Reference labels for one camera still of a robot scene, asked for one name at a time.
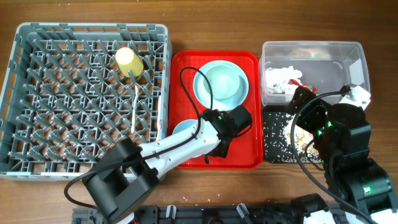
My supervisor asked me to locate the red snack wrapper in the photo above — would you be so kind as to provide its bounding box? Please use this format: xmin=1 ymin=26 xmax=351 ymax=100
xmin=288 ymin=79 xmax=317 ymax=93

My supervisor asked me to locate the rice food waste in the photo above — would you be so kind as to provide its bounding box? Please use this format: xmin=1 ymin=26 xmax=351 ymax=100
xmin=264 ymin=111 xmax=323 ymax=163

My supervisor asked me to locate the light blue small bowl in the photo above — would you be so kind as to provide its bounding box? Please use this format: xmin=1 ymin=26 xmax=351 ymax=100
xmin=172 ymin=119 xmax=197 ymax=135

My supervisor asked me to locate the white tissue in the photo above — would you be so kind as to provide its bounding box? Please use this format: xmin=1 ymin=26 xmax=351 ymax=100
xmin=265 ymin=66 xmax=303 ymax=94

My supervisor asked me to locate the white plastic spoon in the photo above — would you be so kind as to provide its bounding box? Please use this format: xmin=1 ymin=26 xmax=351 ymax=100
xmin=131 ymin=85 xmax=139 ymax=134

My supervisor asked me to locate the yellow plastic cup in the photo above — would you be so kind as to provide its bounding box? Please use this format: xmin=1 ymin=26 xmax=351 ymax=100
xmin=115 ymin=47 xmax=144 ymax=77

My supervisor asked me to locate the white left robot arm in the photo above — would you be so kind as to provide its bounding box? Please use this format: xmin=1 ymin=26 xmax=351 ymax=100
xmin=82 ymin=105 xmax=252 ymax=223

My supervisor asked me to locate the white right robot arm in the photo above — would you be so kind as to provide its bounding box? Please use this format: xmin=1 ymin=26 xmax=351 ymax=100
xmin=287 ymin=85 xmax=397 ymax=223

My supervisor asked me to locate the grey plastic dishwasher rack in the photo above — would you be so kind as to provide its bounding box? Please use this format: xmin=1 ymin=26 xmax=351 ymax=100
xmin=1 ymin=22 xmax=172 ymax=181

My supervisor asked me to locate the red plastic tray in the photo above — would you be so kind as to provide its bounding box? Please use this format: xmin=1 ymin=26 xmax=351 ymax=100
xmin=167 ymin=50 xmax=264 ymax=169

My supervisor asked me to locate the light blue plate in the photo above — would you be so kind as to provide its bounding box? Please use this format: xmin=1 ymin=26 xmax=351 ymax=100
xmin=193 ymin=60 xmax=249 ymax=111

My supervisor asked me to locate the light green bowl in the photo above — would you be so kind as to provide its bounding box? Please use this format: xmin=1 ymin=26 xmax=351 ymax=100
xmin=203 ymin=65 xmax=240 ymax=100

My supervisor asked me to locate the clear plastic bin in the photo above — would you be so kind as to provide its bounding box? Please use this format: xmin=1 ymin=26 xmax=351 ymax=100
xmin=259 ymin=40 xmax=371 ymax=106

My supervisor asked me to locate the black plastic tray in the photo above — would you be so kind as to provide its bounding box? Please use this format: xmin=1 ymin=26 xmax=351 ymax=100
xmin=262 ymin=105 xmax=327 ymax=165

